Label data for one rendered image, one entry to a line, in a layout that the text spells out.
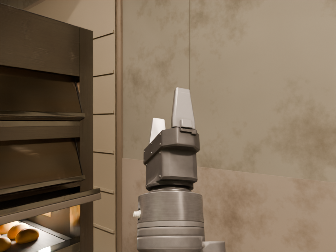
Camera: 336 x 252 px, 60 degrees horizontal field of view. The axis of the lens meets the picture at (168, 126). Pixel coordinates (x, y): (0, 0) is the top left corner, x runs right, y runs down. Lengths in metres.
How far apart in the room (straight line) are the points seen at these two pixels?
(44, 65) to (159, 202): 0.95
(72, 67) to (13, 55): 0.24
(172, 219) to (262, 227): 2.11
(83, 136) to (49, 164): 0.19
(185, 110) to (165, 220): 0.14
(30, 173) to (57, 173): 0.11
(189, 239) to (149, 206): 0.06
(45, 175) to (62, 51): 0.50
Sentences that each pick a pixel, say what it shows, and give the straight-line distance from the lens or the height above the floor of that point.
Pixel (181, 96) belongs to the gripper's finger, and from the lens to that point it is 0.40.
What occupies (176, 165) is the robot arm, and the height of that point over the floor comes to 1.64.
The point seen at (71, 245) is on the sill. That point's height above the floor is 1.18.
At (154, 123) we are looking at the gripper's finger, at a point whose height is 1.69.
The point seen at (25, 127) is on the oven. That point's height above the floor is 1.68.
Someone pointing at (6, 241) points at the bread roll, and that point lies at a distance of 1.41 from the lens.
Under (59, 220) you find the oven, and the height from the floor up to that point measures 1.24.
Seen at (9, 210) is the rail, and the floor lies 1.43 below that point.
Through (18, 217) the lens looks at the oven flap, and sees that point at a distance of 1.05.
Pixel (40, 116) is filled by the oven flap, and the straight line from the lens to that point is 1.16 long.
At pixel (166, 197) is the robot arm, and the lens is 0.37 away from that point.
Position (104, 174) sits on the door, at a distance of 3.51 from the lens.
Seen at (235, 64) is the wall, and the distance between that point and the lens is 2.48.
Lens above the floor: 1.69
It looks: 1 degrees down
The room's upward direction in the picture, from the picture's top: straight up
